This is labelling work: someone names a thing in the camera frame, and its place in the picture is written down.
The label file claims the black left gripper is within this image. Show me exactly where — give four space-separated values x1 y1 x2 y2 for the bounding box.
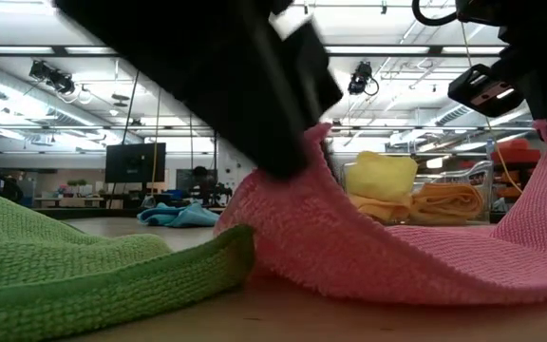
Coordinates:
53 0 303 139

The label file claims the yellow microfiber towel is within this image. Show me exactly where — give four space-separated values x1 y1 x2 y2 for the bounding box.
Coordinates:
344 150 420 203

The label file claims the blue microfiber towel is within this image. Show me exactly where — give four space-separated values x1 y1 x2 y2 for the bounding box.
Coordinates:
136 201 221 228

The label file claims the orange microfiber towel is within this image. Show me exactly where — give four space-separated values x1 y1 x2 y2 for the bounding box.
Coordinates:
348 193 415 223
409 182 486 224

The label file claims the pink microfiber towel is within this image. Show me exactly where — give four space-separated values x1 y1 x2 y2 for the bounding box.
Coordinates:
214 119 547 306

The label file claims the clear plastic bin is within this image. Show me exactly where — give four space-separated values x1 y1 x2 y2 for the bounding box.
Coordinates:
341 160 496 226

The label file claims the green microfiber towel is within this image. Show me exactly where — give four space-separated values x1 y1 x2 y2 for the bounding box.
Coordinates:
0 188 256 342

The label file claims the person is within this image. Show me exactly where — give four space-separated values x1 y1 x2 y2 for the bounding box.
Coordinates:
191 164 213 191

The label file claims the red plastic crate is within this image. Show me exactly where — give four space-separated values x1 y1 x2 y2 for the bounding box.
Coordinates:
489 137 543 166

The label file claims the black computer monitor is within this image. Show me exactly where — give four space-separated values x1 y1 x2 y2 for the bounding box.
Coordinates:
104 142 167 184

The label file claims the black overhead camera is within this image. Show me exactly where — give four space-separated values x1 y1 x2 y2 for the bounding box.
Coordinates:
347 60 380 97
28 59 76 95

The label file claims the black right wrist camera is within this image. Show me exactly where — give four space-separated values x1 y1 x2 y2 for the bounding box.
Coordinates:
447 64 525 119

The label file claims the black hanging cable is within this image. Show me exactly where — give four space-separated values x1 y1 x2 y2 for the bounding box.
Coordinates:
120 70 141 145

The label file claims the black overhead frame beam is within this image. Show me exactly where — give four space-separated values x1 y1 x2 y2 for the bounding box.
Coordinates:
0 44 510 58

